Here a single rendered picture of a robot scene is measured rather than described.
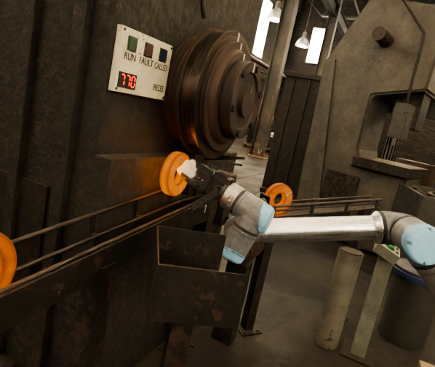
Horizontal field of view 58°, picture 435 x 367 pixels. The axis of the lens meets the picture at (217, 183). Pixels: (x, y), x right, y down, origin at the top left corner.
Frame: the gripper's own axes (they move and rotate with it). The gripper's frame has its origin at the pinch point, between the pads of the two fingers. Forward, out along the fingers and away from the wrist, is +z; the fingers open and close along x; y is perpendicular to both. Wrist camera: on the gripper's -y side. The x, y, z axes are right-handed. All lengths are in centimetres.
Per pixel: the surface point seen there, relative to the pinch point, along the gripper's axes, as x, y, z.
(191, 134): -3.6, 12.2, 2.2
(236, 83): -8.3, 34.1, -2.8
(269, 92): -871, -5, 279
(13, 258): 62, -14, -5
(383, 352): -98, -59, -107
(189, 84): 1.7, 27.5, 7.8
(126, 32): 24.1, 34.5, 19.8
